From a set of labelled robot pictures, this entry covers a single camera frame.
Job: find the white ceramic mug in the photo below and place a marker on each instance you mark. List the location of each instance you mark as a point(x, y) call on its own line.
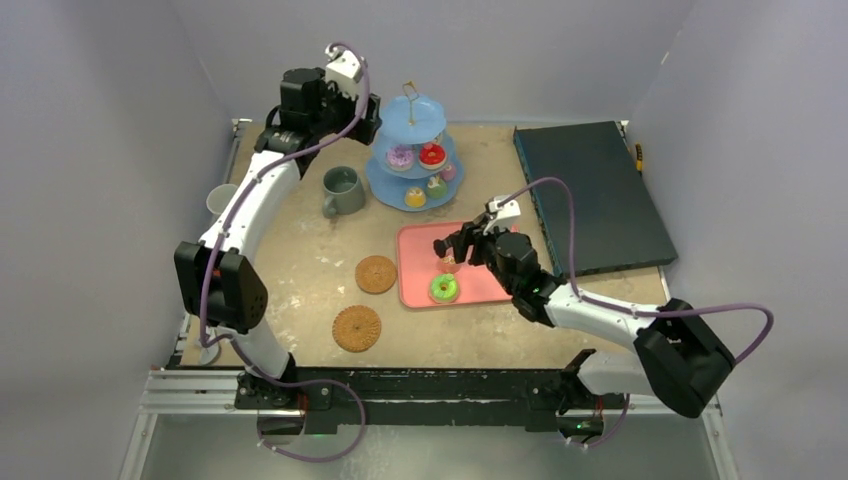
point(219, 198)

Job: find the green cupcake with cream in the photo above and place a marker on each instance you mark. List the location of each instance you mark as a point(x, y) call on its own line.
point(436, 187)

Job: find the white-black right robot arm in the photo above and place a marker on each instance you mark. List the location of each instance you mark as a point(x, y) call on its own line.
point(673, 355)

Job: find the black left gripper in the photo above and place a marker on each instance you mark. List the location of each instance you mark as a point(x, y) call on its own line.
point(364, 129)

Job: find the upper woven rattan coaster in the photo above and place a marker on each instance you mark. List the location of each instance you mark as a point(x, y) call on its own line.
point(375, 274)

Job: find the green frosted donut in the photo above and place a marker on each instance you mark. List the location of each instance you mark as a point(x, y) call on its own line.
point(444, 288)

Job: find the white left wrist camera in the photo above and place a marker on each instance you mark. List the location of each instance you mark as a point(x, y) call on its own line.
point(344, 71)

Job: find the dark teal flat box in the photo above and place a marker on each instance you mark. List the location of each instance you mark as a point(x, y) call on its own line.
point(595, 211)

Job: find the purple frosted donut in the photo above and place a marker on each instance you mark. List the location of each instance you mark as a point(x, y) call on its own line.
point(401, 157)

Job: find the pink rectangular tray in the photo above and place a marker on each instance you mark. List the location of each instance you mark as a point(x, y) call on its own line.
point(417, 267)

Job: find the purple cupcake with cream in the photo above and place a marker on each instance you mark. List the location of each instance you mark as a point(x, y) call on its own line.
point(448, 173)

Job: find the pink cupcake with cream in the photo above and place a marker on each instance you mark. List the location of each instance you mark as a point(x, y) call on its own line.
point(448, 265)

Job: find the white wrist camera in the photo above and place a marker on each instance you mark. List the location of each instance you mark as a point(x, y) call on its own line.
point(344, 71)
point(500, 215)

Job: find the yellow cupcake with cream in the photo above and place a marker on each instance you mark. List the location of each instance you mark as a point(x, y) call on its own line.
point(415, 198)

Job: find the black aluminium base frame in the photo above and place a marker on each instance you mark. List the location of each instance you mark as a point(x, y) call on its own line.
point(537, 400)

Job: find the red frosted donut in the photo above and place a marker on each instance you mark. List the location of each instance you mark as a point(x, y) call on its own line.
point(432, 156)

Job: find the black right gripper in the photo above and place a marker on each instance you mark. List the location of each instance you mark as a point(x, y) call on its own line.
point(472, 240)

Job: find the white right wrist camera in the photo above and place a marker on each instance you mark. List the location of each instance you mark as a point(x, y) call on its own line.
point(500, 215)

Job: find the lower woven rattan coaster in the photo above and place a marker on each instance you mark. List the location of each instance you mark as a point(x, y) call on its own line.
point(356, 328)

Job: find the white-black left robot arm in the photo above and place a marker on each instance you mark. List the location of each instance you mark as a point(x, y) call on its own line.
point(217, 281)

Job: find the yellow tool at right wall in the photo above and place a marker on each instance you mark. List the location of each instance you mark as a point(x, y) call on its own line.
point(639, 158)

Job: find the grey-green ceramic mug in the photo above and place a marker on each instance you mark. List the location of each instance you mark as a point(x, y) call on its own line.
point(344, 192)

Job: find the woven rattan coaster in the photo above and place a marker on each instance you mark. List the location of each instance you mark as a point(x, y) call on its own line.
point(375, 274)
point(356, 328)

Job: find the blue three-tier cake stand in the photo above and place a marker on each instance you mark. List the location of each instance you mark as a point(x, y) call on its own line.
point(414, 165)

